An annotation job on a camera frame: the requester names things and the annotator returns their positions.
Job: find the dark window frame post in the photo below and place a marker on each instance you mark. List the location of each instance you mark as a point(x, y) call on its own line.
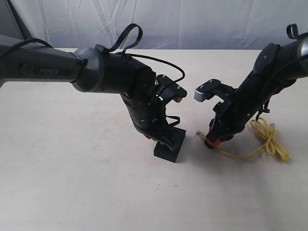
point(22, 29)

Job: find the white backdrop curtain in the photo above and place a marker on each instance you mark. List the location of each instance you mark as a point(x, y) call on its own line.
point(166, 24)

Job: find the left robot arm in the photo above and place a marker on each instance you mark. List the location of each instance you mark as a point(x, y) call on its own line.
point(90, 70)

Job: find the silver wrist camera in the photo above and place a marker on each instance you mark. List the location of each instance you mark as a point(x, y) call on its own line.
point(168, 90)
point(211, 88)

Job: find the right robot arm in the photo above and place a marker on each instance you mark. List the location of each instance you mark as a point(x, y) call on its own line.
point(276, 68)

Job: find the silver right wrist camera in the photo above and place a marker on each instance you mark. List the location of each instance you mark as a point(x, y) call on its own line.
point(211, 88)

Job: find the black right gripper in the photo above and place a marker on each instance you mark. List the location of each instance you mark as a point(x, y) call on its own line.
point(233, 114)

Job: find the small black box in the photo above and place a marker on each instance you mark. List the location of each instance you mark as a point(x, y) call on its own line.
point(168, 147)

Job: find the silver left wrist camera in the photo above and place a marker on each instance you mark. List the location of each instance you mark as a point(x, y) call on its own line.
point(168, 90)

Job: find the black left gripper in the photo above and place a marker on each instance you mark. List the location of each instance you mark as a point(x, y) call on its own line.
point(147, 112)

